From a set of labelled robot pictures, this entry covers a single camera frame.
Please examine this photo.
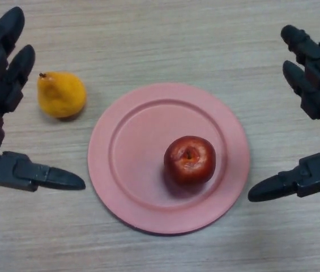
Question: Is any yellow pear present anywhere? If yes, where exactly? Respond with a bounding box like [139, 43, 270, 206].
[37, 71, 87, 119]

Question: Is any red apple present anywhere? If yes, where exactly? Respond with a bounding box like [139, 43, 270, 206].
[164, 135, 216, 185]

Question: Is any pink round plate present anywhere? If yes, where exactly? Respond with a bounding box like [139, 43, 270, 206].
[87, 82, 251, 235]

